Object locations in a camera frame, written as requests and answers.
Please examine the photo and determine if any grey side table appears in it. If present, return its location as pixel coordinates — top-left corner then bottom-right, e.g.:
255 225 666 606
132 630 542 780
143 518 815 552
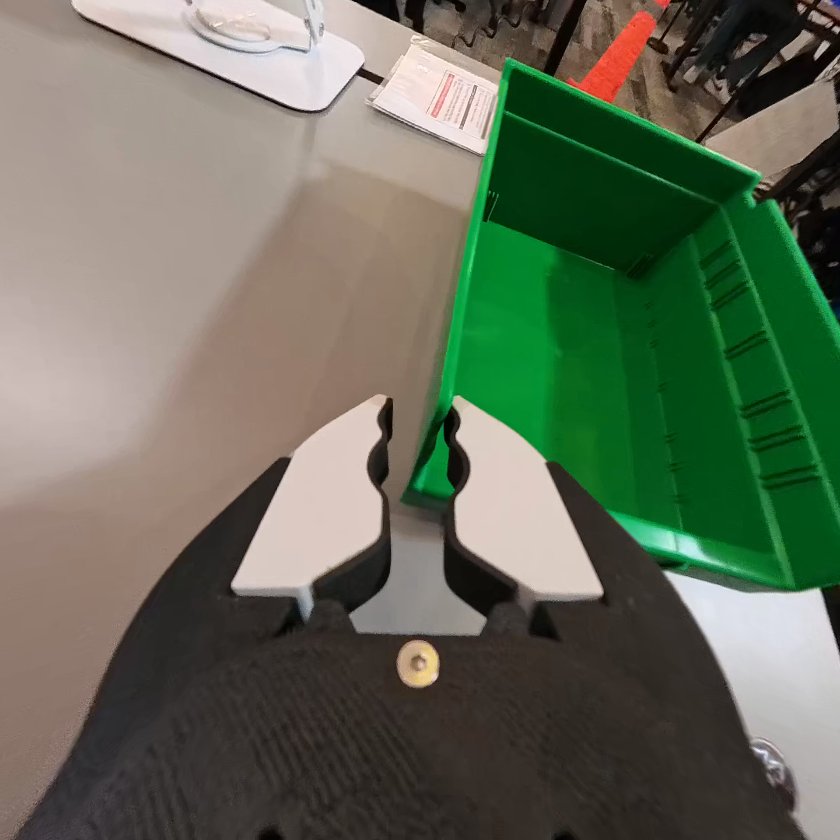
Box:
705 82 840 178

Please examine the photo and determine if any white monitor stand base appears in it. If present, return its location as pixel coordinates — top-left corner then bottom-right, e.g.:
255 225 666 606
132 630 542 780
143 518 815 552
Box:
71 0 365 112

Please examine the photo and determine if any green plastic bin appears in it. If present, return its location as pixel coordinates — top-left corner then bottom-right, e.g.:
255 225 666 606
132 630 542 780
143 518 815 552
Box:
400 58 840 595

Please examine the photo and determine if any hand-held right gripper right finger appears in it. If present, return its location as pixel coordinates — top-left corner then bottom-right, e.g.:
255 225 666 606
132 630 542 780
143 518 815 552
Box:
443 394 605 618

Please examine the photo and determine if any black pole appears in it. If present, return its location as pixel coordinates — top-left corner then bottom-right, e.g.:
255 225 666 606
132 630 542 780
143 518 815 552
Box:
545 0 588 76

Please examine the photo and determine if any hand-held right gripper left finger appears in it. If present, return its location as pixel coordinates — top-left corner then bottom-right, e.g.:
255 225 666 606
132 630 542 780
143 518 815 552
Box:
231 394 395 622

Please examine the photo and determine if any silver round desk fastener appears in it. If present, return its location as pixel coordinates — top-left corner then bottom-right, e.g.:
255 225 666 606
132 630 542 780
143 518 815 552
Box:
748 738 796 809

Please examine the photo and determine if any bagged paper instruction sheet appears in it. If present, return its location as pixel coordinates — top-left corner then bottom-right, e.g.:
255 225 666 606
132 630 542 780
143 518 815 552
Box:
365 42 500 157

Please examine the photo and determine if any grey desk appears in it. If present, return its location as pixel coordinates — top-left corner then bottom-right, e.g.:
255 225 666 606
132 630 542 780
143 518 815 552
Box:
0 0 840 840

